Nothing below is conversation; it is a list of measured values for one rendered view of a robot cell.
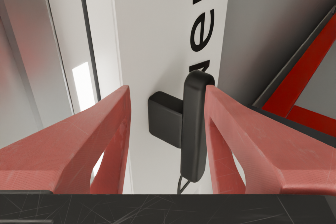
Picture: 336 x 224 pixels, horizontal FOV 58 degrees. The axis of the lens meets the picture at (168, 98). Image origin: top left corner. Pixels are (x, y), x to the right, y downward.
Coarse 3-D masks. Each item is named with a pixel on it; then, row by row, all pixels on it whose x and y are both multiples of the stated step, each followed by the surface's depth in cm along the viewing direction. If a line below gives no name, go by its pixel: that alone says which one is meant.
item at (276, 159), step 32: (224, 96) 11; (224, 128) 9; (256, 128) 7; (288, 128) 7; (224, 160) 11; (256, 160) 6; (288, 160) 6; (320, 160) 6; (224, 192) 10; (256, 192) 6; (288, 192) 5; (320, 192) 5
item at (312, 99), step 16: (320, 32) 54; (320, 48) 49; (304, 64) 45; (320, 64) 45; (288, 80) 41; (304, 80) 41; (320, 80) 42; (272, 96) 38; (288, 96) 38; (304, 96) 38; (320, 96) 39; (272, 112) 36; (288, 112) 36; (304, 112) 36; (320, 112) 36; (304, 128) 32; (320, 128) 33
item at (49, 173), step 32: (128, 96) 12; (64, 128) 8; (96, 128) 8; (128, 128) 12; (0, 160) 6; (32, 160) 6; (64, 160) 6; (96, 160) 8; (0, 192) 5; (32, 192) 5; (64, 192) 6; (96, 192) 11
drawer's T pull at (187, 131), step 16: (192, 80) 14; (208, 80) 14; (160, 96) 17; (192, 96) 14; (160, 112) 17; (176, 112) 16; (192, 112) 15; (160, 128) 17; (176, 128) 16; (192, 128) 16; (176, 144) 17; (192, 144) 16; (192, 160) 17; (192, 176) 18
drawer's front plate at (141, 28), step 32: (96, 0) 13; (128, 0) 13; (160, 0) 15; (192, 0) 17; (224, 0) 21; (96, 32) 14; (128, 32) 14; (160, 32) 16; (96, 64) 15; (128, 64) 15; (160, 64) 17; (192, 64) 20; (128, 160) 18; (160, 160) 21; (128, 192) 20; (160, 192) 23; (192, 192) 30
